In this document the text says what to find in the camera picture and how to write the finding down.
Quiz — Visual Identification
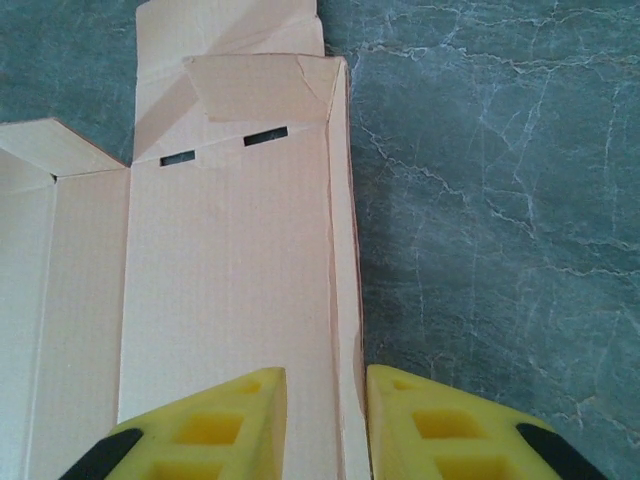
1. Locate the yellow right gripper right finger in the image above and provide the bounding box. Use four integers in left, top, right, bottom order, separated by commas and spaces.
367, 363, 601, 480

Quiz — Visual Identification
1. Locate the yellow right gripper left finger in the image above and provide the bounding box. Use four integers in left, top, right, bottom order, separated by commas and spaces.
59, 366, 290, 480

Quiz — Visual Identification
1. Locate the pink cardboard paper box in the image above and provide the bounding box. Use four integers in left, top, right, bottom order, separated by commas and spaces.
0, 0, 374, 480

